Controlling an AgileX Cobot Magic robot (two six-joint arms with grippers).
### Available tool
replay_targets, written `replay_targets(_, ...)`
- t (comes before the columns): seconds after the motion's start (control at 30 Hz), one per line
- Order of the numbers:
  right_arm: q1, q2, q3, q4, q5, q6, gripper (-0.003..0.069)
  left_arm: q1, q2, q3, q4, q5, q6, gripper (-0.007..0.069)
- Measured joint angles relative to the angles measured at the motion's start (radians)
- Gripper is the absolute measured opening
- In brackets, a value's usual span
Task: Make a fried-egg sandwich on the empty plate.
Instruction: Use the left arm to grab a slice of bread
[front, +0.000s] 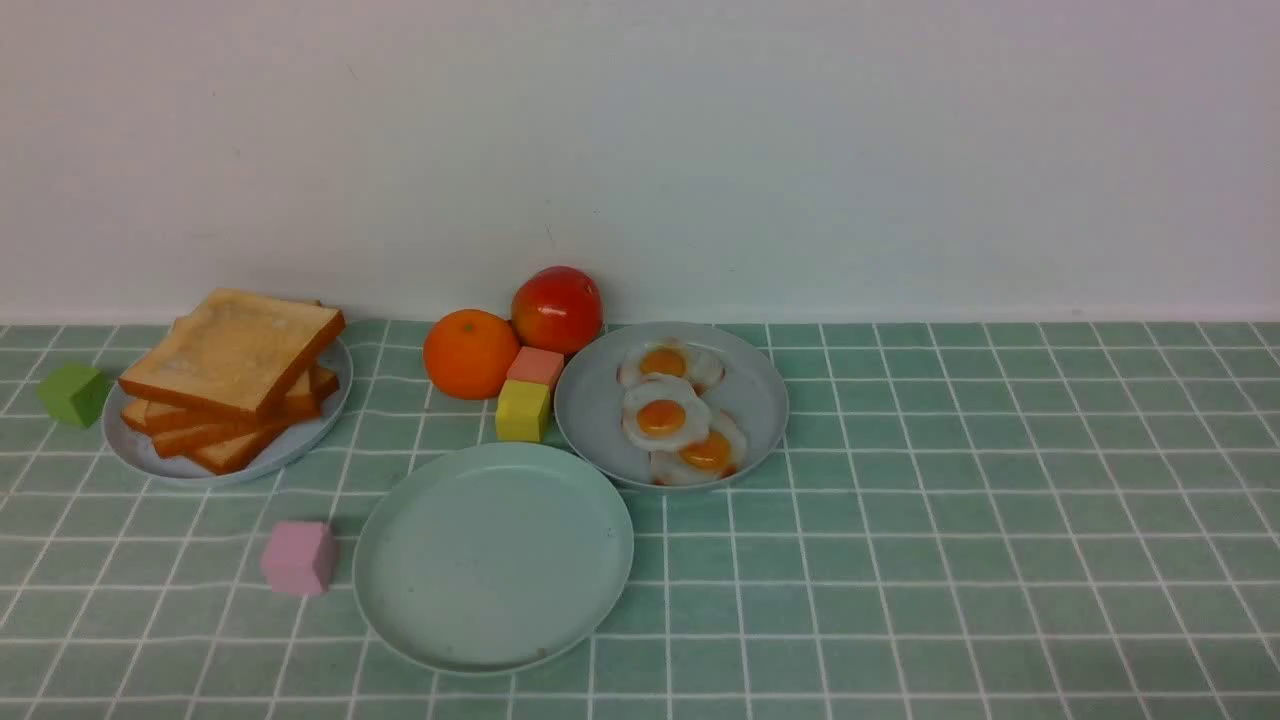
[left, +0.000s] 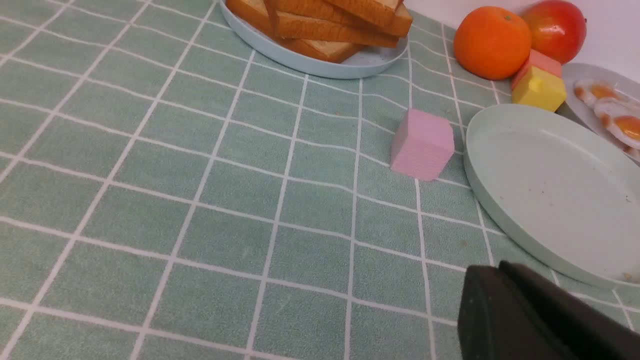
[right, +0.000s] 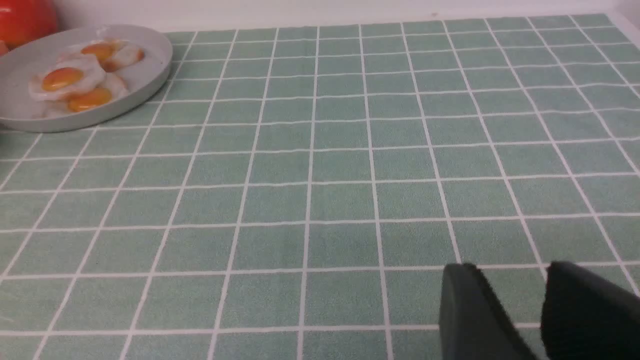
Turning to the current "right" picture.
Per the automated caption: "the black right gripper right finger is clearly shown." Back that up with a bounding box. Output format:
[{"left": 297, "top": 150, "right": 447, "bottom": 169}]
[{"left": 541, "top": 261, "right": 640, "bottom": 360}]

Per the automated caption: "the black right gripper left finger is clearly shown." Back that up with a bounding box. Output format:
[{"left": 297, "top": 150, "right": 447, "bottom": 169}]
[{"left": 438, "top": 263, "right": 538, "bottom": 360}]

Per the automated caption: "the fried egg front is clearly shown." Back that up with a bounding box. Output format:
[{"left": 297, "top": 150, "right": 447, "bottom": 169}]
[{"left": 27, "top": 54, "right": 106, "bottom": 101}]

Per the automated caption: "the fried egg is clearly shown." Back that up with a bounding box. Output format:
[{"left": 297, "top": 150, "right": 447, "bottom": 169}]
[
  {"left": 78, "top": 38, "right": 146, "bottom": 73},
  {"left": 27, "top": 54, "right": 106, "bottom": 101},
  {"left": 40, "top": 73, "right": 130, "bottom": 117}
]

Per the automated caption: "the green checkered tablecloth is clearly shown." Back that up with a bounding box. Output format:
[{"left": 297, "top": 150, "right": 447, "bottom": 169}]
[{"left": 0, "top": 14, "right": 640, "bottom": 360}]

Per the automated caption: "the fried egg near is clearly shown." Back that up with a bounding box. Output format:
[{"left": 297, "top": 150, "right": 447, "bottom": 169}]
[{"left": 40, "top": 73, "right": 130, "bottom": 117}]

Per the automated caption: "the fried egg rear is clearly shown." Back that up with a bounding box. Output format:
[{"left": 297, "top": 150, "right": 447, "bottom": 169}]
[{"left": 78, "top": 38, "right": 146, "bottom": 73}]

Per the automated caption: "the grey plate with eggs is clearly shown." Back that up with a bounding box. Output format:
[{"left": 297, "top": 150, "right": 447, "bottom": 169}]
[{"left": 0, "top": 24, "right": 173, "bottom": 133}]

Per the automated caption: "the red tomato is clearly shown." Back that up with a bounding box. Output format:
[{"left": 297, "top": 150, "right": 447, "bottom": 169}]
[{"left": 0, "top": 0, "right": 59, "bottom": 50}]

